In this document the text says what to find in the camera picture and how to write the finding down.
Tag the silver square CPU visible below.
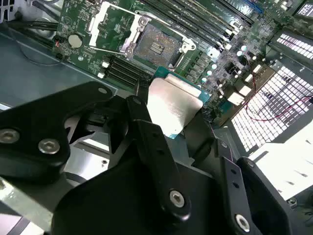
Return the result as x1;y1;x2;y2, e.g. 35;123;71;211
146;65;211;141

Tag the metal socket cover frame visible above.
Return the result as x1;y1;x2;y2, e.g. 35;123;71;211
88;1;148;55

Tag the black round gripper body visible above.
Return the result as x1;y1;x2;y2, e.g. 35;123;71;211
50;151;237;235

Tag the thin wire locking lever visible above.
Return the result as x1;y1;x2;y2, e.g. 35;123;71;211
135;10;196;46

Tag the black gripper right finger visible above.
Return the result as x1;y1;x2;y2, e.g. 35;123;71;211
187;110;294;235

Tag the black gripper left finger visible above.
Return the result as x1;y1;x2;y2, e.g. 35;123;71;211
0;81;192;229

